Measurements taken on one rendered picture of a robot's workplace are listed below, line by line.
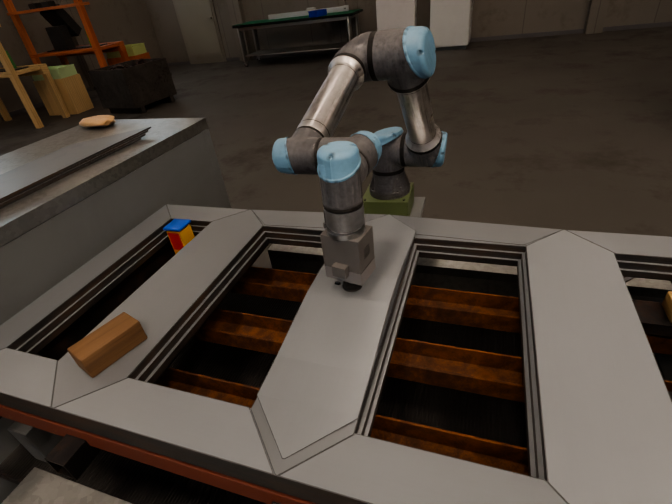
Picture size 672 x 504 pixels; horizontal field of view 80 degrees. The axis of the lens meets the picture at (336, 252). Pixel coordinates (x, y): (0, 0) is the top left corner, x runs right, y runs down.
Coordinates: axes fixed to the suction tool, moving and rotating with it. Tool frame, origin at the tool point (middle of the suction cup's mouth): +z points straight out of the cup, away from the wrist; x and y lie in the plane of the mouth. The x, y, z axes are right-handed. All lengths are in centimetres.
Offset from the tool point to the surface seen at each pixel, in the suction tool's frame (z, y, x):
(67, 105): 74, -758, 334
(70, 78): 34, -751, 356
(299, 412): 1.5, 5.4, -29.0
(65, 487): 13, -31, -54
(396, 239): 1.0, 0.4, 23.0
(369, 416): 5.2, 14.6, -22.7
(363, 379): 0.9, 12.1, -19.4
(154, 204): 1, -86, 16
